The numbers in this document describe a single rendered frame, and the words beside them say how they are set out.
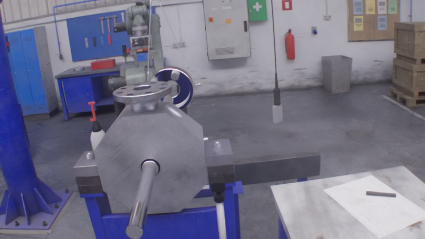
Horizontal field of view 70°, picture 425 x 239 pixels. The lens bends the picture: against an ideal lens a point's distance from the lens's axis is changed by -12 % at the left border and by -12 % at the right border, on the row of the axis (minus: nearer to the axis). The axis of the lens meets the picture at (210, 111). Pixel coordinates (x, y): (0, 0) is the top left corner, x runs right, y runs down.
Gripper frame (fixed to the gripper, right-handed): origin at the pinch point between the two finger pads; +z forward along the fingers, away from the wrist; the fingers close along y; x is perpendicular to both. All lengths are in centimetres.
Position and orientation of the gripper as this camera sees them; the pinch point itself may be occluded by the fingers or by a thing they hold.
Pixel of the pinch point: (143, 62)
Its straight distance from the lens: 367.7
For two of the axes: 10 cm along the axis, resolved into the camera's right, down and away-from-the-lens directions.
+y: -9.8, 1.4, -1.4
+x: 1.8, 2.8, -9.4
